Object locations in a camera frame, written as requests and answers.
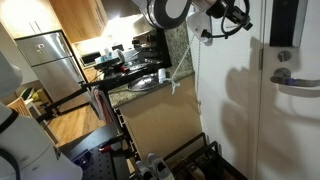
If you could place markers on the black perforated table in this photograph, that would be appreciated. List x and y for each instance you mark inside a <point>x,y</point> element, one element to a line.
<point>96,163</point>

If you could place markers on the black toaster oven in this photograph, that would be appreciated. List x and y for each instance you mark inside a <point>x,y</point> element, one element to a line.
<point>90,58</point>

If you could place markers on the brown shoe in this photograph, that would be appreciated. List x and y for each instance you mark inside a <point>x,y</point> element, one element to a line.
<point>195,171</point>

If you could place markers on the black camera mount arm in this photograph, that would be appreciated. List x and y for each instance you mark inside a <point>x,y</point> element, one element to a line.
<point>66,98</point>

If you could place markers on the black stereo camera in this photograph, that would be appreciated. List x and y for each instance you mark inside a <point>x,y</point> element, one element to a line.
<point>106,64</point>

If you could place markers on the stainless steel fridge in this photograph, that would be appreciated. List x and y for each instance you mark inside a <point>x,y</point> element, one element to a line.
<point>50,63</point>

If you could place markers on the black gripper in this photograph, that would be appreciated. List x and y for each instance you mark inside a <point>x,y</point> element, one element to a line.
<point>238,18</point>

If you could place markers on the pale upper cabinet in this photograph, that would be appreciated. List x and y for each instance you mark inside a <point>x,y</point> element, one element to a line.
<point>23,16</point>

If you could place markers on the black shoe rack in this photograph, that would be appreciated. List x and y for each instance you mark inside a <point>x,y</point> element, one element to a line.
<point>206,156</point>

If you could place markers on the wooden upper cabinet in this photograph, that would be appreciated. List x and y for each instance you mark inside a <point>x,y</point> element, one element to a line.
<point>80,20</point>

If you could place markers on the silver deadbolt thumb turn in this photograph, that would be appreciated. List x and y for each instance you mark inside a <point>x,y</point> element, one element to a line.
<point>284,56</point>

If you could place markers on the silver door strike plate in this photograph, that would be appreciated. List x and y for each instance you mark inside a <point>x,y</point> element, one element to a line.
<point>261,59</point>

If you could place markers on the beige base cabinet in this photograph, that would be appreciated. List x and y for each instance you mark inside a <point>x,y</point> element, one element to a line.
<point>160,123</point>

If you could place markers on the granite countertop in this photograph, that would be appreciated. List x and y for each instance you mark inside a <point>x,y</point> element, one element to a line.
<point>123,95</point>

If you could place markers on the pink towel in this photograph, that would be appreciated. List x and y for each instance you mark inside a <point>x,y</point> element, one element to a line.
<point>101,106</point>

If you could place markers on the blue grey sneaker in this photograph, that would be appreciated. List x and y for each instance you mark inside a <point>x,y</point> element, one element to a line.
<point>143,170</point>
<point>160,166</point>

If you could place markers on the small white bottle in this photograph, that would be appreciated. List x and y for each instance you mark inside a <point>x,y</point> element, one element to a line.
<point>162,76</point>

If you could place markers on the white wall phone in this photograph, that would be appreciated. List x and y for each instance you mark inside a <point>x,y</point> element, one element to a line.
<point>196,23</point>

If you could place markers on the black coffee machine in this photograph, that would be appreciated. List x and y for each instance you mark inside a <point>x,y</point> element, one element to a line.
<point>156,46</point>

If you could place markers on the white door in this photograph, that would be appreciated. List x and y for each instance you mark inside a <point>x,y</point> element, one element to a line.
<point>290,133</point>

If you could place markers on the black digital door lock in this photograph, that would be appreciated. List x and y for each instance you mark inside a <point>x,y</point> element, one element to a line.
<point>283,23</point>

